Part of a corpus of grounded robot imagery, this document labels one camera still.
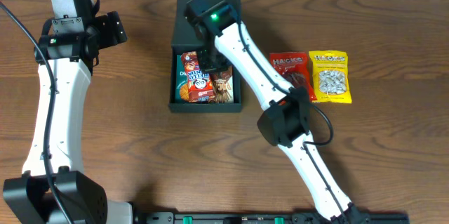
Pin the black gift box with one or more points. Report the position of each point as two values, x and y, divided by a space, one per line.
185 40

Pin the red Hello Panda box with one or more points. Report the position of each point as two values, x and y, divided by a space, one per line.
199 84

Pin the yellow Hacks candy bag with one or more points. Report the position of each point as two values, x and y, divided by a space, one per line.
330 76

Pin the red Hacks candy bag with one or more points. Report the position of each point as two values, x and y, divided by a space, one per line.
293 66

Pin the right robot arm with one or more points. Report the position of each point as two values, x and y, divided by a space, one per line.
284 122

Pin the brown Pocky box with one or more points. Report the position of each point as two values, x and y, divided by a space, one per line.
223 85

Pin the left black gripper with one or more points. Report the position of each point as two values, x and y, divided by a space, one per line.
113 27

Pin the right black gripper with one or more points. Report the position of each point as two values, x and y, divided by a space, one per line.
213 62

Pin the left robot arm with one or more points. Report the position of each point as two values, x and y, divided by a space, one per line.
53 187

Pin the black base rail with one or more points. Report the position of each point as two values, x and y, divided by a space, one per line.
294 218

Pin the teal Good Day Chunkies box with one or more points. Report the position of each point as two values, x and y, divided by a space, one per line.
181 90

